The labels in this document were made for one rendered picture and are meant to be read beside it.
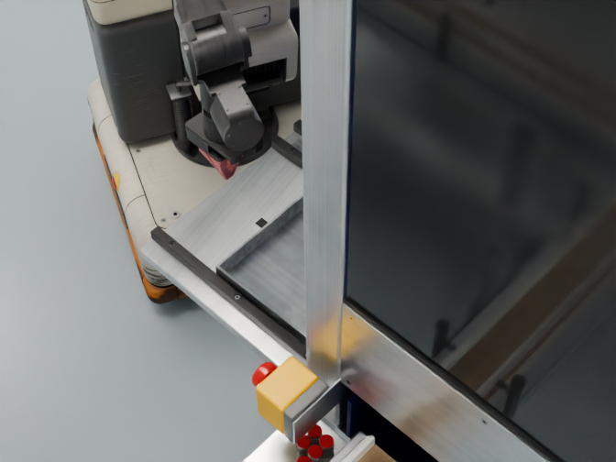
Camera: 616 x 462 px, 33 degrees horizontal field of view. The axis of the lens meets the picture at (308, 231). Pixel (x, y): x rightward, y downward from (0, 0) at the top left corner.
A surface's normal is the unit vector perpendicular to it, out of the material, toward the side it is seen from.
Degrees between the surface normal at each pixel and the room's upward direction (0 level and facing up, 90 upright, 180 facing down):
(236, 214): 0
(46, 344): 0
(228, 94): 4
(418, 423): 90
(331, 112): 90
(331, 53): 90
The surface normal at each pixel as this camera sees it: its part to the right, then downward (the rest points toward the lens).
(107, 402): -0.01, -0.62
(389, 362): -0.69, 0.57
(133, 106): 0.34, 0.73
